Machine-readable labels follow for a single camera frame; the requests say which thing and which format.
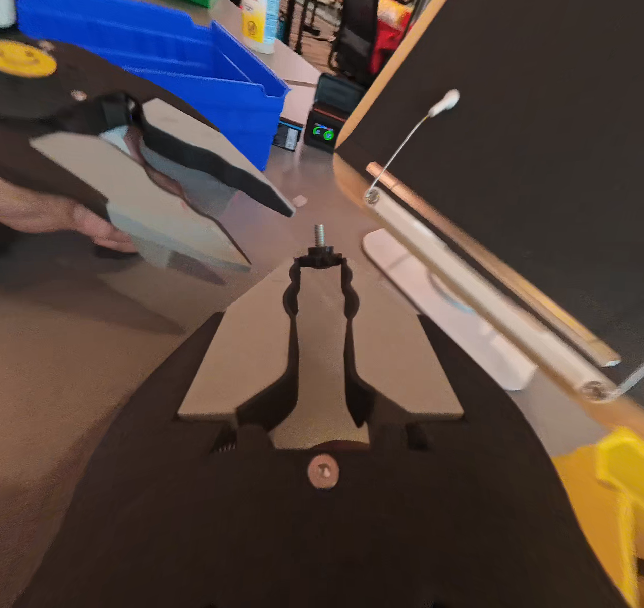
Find red cloth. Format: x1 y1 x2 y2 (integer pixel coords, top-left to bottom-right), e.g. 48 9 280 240
370 0 414 75

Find black knob screw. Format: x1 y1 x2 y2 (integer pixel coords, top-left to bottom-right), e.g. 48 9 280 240
294 223 348 271

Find person's left hand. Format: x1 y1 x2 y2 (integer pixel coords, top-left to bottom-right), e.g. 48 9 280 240
0 179 141 256

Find black high-back office chair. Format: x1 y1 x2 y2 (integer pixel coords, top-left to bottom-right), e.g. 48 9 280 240
329 0 385 74

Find black charger case green lights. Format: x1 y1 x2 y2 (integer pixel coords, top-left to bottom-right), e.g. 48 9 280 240
303 72 367 155

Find blue plastic bin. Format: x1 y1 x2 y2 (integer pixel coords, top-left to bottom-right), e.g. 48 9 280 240
14 0 291 172

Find small black battery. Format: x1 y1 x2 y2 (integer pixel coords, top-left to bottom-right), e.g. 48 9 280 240
272 119 304 152

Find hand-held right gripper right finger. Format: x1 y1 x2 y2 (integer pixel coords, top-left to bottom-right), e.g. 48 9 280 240
341 258 465 428

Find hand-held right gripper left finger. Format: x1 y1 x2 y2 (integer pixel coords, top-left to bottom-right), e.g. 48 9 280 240
177 256 303 432

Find metal page holder wire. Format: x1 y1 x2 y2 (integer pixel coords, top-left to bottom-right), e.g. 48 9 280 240
579 362 644 402
363 89 461 205

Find yellow plastic bin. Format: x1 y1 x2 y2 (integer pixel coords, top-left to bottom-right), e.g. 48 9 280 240
552 426 644 608

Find disinfecting wipes canister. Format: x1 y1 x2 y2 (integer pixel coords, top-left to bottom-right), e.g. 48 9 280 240
240 0 285 55

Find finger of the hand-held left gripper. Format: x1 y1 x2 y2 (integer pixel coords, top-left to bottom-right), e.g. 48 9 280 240
132 96 297 218
29 127 252 273

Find black board white stand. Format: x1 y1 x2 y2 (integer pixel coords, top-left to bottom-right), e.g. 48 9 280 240
332 0 644 443

